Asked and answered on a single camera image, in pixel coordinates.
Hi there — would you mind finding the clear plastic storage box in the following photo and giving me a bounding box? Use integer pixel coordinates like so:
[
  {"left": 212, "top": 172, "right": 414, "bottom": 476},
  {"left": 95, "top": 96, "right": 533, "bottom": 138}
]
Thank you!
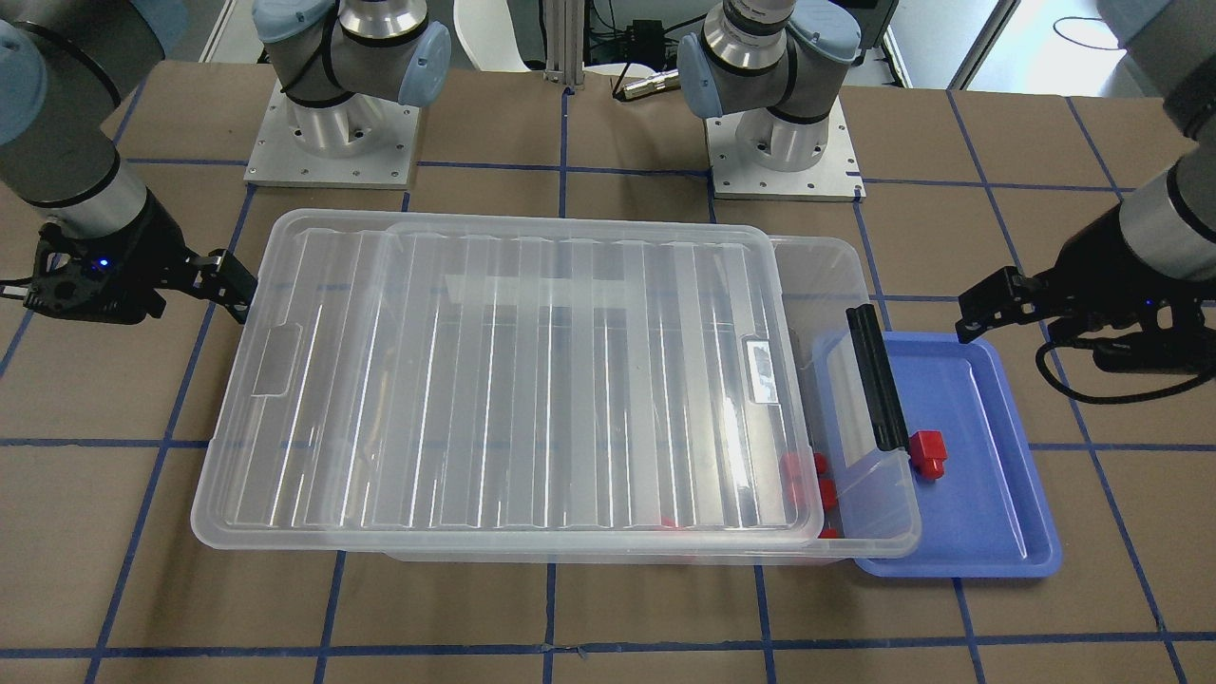
[{"left": 210, "top": 220, "right": 921, "bottom": 564}]

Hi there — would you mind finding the white chair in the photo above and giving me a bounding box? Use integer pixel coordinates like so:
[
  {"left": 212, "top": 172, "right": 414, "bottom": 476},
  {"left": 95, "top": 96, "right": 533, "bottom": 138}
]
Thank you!
[{"left": 452, "top": 1, "right": 544, "bottom": 73}]

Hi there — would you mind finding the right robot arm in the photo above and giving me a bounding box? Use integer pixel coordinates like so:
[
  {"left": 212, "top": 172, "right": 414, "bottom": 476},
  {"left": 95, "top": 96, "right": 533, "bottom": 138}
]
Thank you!
[{"left": 2, "top": 1, "right": 452, "bottom": 325}]

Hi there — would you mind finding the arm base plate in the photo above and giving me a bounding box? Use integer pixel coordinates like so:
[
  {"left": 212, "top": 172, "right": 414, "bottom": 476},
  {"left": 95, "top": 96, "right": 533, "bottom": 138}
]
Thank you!
[
  {"left": 244, "top": 84, "right": 423, "bottom": 191},
  {"left": 705, "top": 99, "right": 867, "bottom": 202}
]

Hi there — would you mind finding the blue plastic tray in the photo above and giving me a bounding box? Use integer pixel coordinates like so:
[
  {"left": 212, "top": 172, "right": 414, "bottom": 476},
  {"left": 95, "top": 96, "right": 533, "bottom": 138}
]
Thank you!
[{"left": 805, "top": 332, "right": 1062, "bottom": 581}]

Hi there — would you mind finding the clear plastic box lid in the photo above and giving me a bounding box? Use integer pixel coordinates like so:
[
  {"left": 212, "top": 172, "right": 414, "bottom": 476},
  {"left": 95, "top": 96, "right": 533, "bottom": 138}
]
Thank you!
[{"left": 191, "top": 209, "right": 824, "bottom": 561}]

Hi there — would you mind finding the black box latch handle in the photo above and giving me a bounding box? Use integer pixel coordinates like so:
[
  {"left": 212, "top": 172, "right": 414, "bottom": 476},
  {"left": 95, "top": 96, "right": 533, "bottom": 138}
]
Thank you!
[{"left": 845, "top": 303, "right": 910, "bottom": 452}]

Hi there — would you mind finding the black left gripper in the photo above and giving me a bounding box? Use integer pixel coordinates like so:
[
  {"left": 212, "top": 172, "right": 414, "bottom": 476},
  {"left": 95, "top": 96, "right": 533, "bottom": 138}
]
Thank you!
[{"left": 956, "top": 208, "right": 1214, "bottom": 372}]

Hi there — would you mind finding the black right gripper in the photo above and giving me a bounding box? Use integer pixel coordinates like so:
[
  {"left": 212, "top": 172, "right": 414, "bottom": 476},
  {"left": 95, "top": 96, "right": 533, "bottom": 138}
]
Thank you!
[{"left": 23, "top": 195, "right": 259, "bottom": 325}]

